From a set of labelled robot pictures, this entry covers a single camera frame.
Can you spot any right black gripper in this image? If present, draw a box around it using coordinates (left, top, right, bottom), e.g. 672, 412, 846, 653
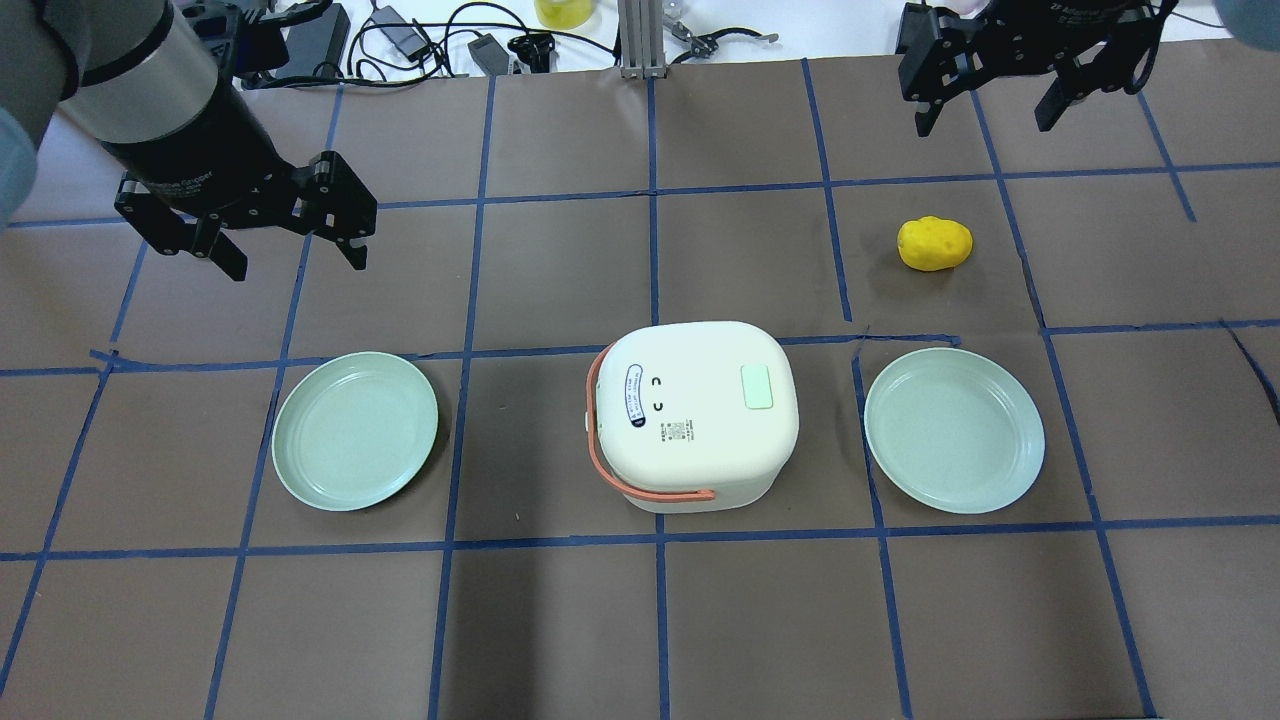
896, 1, 1161, 138

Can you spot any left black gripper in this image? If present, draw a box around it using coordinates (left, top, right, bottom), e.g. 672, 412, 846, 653
114, 78, 378, 282

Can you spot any white rice cooker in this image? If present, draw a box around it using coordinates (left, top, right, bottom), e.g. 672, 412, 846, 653
584, 322, 800, 514

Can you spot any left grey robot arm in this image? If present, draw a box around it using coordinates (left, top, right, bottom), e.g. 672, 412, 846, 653
3, 1, 378, 281

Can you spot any black laptop brick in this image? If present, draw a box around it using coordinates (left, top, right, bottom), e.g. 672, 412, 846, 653
266, 4, 349, 83

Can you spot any yellow toy potato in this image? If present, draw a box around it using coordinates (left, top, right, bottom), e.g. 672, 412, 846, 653
896, 215, 975, 272

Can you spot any grey power brick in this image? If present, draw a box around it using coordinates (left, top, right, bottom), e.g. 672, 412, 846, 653
370, 5, 431, 63

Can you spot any left green plate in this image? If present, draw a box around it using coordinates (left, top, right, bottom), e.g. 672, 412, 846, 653
271, 351, 440, 512

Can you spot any green plate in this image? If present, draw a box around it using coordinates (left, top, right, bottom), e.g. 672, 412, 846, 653
271, 351, 440, 512
864, 347, 1047, 515

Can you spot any black power adapter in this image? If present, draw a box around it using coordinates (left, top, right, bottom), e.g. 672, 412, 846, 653
467, 33, 515, 76

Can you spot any metal pliers tool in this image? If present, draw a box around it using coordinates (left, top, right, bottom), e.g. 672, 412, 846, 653
663, 15, 780, 65

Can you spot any yellow-green cup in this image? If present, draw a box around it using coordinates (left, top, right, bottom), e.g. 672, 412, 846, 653
532, 0, 595, 31

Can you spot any right green plate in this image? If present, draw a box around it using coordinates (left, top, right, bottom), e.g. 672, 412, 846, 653
864, 347, 1047, 515

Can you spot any black cable loop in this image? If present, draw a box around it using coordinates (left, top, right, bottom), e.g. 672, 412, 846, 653
346, 3, 620, 88

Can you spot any aluminium extrusion post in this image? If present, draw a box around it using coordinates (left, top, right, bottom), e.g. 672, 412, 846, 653
617, 0, 668, 79

